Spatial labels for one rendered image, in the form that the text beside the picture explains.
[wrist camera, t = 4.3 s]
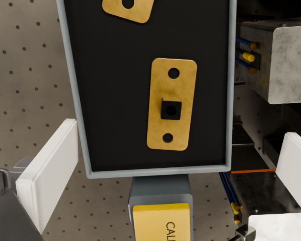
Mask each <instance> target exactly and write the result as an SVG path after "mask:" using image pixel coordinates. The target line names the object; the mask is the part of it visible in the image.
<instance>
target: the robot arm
mask: <svg viewBox="0 0 301 241"><path fill-rule="evenodd" d="M77 162H78V135H77V121H76V120H75V119H66V120H65V121H64V122H63V123H62V124H61V126H60V127H59V128H58V129H57V131H56V132H55V133H54V134H53V136H52V137H51V138H50V140H49V141H48V142H47V143H46V145H45V146H44V147H43V148H42V149H41V150H40V152H39V153H38V154H37V155H36V157H25V158H23V159H22V160H20V161H19V162H18V163H17V164H16V165H15V166H14V168H12V169H11V170H10V171H9V170H7V169H4V168H0V241H44V239H43V237H42V233H43V231H44V229H45V227H46V225H47V223H48V221H49V219H50V217H51V215H52V212H53V210H54V208H55V206H56V204H57V202H58V200H59V198H60V196H61V194H62V192H63V190H64V188H65V186H66V184H67V182H68V180H69V178H70V176H71V174H72V172H73V170H74V168H75V166H76V164H77ZM275 173H276V174H277V175H278V177H279V178H280V180H281V181H282V182H283V184H284V185H285V187H286V188H287V189H288V190H289V192H290V193H291V194H292V196H293V197H294V198H295V200H296V201H297V203H298V204H299V205H300V207H301V137H300V136H299V135H298V134H297V133H295V132H287V133H286V134H285V136H284V140H283V144H282V148H281V152H280V155H279V160H278V164H277V168H276V172H275Z"/></svg>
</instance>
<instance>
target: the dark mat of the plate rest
mask: <svg viewBox="0 0 301 241"><path fill-rule="evenodd" d="M102 2H103V0H64V6H65V12H66V17H67V24H68V30H69V35H70V41H71V47H72V53H73V59H74V65H75V72H76V78H77V84H78V90H79V96H80V101H81V107H82V113H83V119H84V125H85V131H86V139H87V145H88V150H89V156H90V162H91V168H92V172H99V171H117V170H134V169H152V168H169V167H187V166H204V165H222V164H225V158H226V103H227V66H228V28H229V0H154V2H153V6H152V9H151V12H150V17H149V19H148V20H147V21H146V22H145V23H139V22H135V21H132V20H129V19H126V18H122V17H119V16H116V15H113V14H110V13H107V12H105V11H104V9H103V7H102ZM155 58H173V59H188V60H193V61H195V62H196V64H197V71H196V80H195V87H194V96H193V106H192V114H191V122H190V130H189V138H188V145H187V148H186V149H185V150H182V151H178V150H163V149H151V148H149V147H148V146H147V133H148V118H149V103H150V88H151V66H152V62H153V60H154V59H155Z"/></svg>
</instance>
